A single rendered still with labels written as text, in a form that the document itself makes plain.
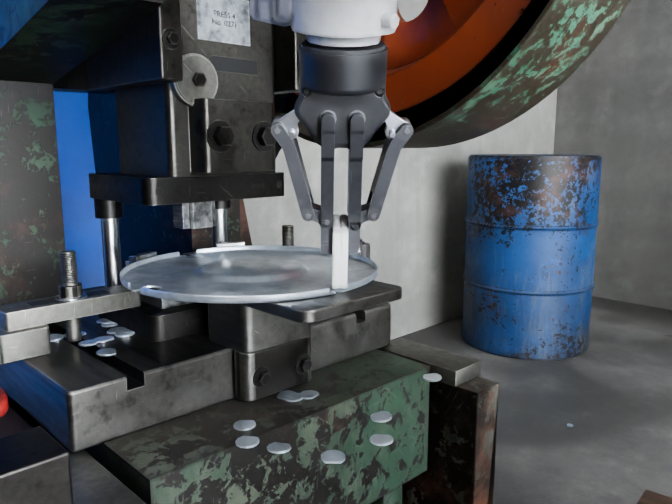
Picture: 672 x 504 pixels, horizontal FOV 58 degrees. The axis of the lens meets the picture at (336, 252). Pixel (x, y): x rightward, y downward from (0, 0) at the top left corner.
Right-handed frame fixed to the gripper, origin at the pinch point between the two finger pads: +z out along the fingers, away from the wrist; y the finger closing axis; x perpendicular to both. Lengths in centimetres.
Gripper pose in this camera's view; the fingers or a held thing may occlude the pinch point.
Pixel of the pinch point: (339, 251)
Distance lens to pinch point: 61.1
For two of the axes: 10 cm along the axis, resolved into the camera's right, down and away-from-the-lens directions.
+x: -0.2, -4.8, 8.8
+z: -0.1, 8.8, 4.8
